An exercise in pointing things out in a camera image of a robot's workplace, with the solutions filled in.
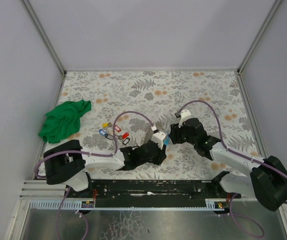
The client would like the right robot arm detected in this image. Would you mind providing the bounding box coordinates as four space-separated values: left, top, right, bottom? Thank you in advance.
169 118 287 211

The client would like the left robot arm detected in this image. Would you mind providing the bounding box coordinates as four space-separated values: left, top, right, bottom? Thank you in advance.
43 140 167 192

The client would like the red outlined key tag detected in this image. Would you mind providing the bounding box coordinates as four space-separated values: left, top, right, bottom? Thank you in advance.
114 125 122 133

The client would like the black outlined key tag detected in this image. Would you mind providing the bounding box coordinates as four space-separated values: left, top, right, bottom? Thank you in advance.
105 133 114 140

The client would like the dark blue key tag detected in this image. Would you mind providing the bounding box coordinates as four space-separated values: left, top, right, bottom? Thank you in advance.
99 129 107 136

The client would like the floral patterned tablecloth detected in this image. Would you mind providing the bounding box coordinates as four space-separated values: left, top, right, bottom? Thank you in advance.
37 70 268 181

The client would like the yellow key tag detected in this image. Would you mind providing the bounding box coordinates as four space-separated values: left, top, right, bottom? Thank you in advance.
102 122 109 128

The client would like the green crumpled cloth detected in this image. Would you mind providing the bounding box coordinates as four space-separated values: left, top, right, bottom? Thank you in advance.
38 99 92 144

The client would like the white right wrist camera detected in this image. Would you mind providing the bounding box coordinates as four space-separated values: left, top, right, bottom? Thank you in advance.
175 109 192 128

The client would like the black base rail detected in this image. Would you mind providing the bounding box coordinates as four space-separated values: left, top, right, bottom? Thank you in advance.
68 179 233 209

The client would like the white slotted cable duct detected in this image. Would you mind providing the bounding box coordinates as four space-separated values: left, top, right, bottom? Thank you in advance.
29 200 225 212

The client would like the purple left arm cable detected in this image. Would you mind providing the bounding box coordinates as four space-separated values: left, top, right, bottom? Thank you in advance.
34 111 156 180

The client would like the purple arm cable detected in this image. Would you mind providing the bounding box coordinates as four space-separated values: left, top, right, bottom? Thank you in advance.
178 100 287 205
34 111 156 180

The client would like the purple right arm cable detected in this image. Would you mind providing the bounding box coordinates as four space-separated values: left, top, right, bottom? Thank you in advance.
178 100 287 205

